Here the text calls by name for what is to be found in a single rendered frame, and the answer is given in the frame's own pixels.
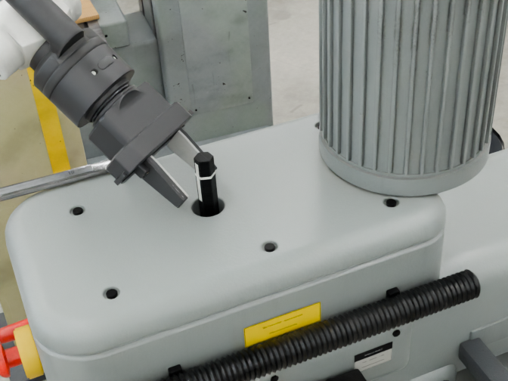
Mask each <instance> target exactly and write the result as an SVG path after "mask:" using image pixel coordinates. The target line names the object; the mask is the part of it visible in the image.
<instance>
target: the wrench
mask: <svg viewBox="0 0 508 381"><path fill-rule="evenodd" d="M109 163H110V160H104V161H100V162H97V163H92V164H89V165H86V166H80V167H78V168H74V169H69V170H66V171H62V172H58V173H54V174H51V175H46V176H43V177H40V178H34V179H31V180H28V181H23V182H20V183H16V184H12V185H8V186H5V187H0V202H1V201H4V200H9V199H13V198H15V197H21V196H24V195H27V194H32V193H35V192H38V191H43V190H47V189H49V188H53V187H58V186H61V185H64V184H69V183H73V182H75V181H81V180H84V179H87V178H92V177H95V176H98V175H103V174H107V173H109V172H108V171H107V170H106V167H107V165H108V164H109Z"/></svg>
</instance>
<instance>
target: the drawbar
mask: <svg viewBox="0 0 508 381"><path fill-rule="evenodd" d="M195 163H196V164H197V165H198V169H199V176H200V177H201V178H205V177H210V176H212V174H213V173H214V172H215V164H214V156H213V155H212V154H211V153H209V152H201V153H198V154H197V155H196V156H195V157H194V168H195ZM195 173H196V168H195ZM200 188H201V195H202V201H201V200H199V206H200V216H201V217H211V216H214V215H217V214H219V208H218V194H217V186H216V178H215V174H214V176H213V177H212V178H211V179H205V180H200Z"/></svg>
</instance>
